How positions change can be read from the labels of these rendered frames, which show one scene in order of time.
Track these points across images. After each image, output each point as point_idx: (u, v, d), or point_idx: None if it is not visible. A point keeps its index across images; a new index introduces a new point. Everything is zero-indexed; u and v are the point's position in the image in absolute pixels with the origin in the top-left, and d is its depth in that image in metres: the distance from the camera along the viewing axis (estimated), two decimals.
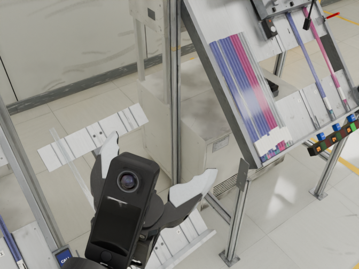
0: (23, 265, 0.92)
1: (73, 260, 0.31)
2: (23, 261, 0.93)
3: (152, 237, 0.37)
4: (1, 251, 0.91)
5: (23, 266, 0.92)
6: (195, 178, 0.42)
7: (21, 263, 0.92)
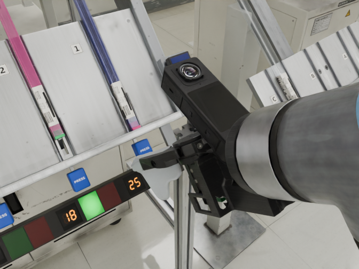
0: (123, 91, 0.52)
1: (231, 131, 0.27)
2: (120, 86, 0.53)
3: None
4: (76, 43, 0.52)
5: (123, 92, 0.52)
6: None
7: (119, 86, 0.52)
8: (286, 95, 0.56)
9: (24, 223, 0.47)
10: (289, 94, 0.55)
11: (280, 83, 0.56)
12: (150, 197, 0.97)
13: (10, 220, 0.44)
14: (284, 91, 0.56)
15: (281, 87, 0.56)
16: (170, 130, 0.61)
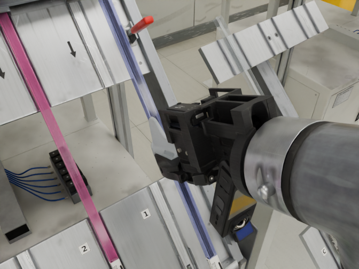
0: (220, 266, 0.48)
1: None
2: (216, 257, 0.49)
3: (193, 166, 0.33)
4: (145, 208, 0.56)
5: (220, 267, 0.48)
6: None
7: (217, 262, 0.47)
8: (334, 245, 0.61)
9: None
10: (337, 245, 0.60)
11: (329, 234, 0.60)
12: None
13: None
14: (333, 241, 0.60)
15: (330, 237, 0.61)
16: None
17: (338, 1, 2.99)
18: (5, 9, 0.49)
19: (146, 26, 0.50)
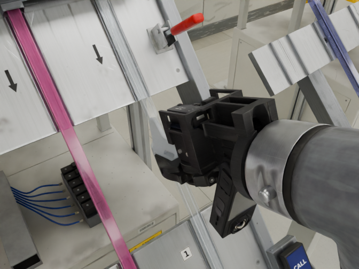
0: None
1: None
2: None
3: (194, 167, 0.33)
4: (186, 247, 0.46)
5: None
6: None
7: None
8: None
9: None
10: None
11: None
12: None
13: None
14: None
15: None
16: None
17: (352, 0, 2.89)
18: (18, 5, 0.39)
19: (192, 26, 0.40)
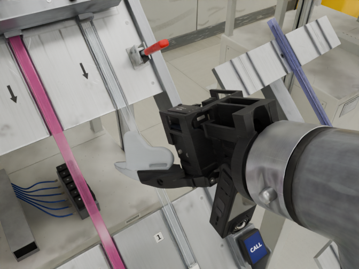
0: None
1: None
2: None
3: (194, 168, 0.33)
4: (158, 231, 0.55)
5: None
6: None
7: None
8: None
9: None
10: None
11: None
12: None
13: None
14: None
15: None
16: None
17: (342, 5, 2.98)
18: (17, 32, 0.48)
19: (160, 49, 0.49)
